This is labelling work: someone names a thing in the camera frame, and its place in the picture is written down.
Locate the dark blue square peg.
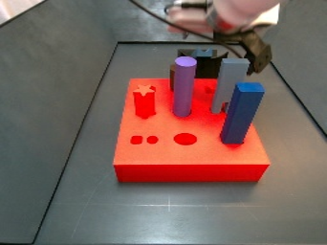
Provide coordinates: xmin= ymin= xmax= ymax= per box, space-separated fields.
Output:
xmin=221 ymin=82 xmax=266 ymax=145

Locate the red shape sorter base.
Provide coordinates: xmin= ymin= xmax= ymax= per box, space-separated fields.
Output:
xmin=114 ymin=78 xmax=270 ymax=182

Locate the purple cylinder peg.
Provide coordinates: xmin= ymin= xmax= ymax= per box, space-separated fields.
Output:
xmin=173 ymin=56 xmax=197 ymax=117

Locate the dark brown hexagon peg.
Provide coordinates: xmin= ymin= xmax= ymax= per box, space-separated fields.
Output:
xmin=170 ymin=64 xmax=175 ymax=91

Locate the blue arch object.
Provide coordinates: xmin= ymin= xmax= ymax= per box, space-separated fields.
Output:
xmin=195 ymin=48 xmax=214 ymax=57

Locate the light blue arch peg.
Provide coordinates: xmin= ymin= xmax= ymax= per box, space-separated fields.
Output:
xmin=211 ymin=58 xmax=250 ymax=114

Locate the red star peg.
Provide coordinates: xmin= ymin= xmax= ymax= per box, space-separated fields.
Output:
xmin=134 ymin=84 xmax=157 ymax=119

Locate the black cable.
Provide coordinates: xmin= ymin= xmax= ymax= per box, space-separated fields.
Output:
xmin=130 ymin=0 xmax=247 ymax=52

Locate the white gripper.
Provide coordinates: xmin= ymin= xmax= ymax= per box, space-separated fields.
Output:
xmin=165 ymin=0 xmax=282 ymax=34

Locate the black curved fixture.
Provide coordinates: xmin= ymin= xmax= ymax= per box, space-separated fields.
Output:
xmin=178 ymin=49 xmax=229 ymax=78

